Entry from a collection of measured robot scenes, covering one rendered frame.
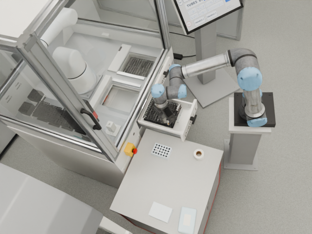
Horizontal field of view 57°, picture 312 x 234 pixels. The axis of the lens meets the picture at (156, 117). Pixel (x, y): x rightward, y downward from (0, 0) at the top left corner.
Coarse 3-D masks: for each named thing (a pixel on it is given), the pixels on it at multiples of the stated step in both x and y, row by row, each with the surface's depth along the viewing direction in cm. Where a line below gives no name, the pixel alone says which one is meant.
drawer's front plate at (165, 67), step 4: (168, 60) 219; (164, 64) 217; (168, 64) 221; (164, 68) 216; (168, 68) 224; (160, 72) 214; (160, 76) 212; (164, 76) 220; (156, 80) 211; (160, 80) 214; (164, 80) 223
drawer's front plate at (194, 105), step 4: (196, 100) 197; (192, 104) 195; (196, 104) 201; (192, 108) 194; (196, 108) 204; (192, 112) 195; (188, 116) 191; (192, 116) 198; (188, 120) 191; (184, 124) 189; (188, 124) 194; (184, 128) 187; (184, 132) 188; (184, 136) 191; (184, 140) 194
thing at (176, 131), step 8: (176, 104) 208; (184, 104) 204; (144, 112) 210; (184, 112) 204; (144, 120) 206; (176, 120) 202; (184, 120) 201; (152, 128) 199; (160, 128) 195; (168, 128) 200; (176, 128) 199
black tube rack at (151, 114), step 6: (150, 102) 206; (168, 102) 203; (150, 108) 203; (174, 108) 200; (180, 108) 202; (144, 114) 201; (150, 114) 201; (156, 114) 203; (174, 114) 197; (150, 120) 201; (156, 120) 201; (168, 126) 197
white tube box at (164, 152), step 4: (156, 144) 201; (160, 144) 199; (156, 148) 198; (160, 148) 198; (164, 148) 197; (168, 148) 197; (152, 152) 197; (156, 152) 198; (160, 152) 196; (164, 152) 196; (168, 152) 195; (160, 156) 195; (164, 156) 194; (168, 156) 194
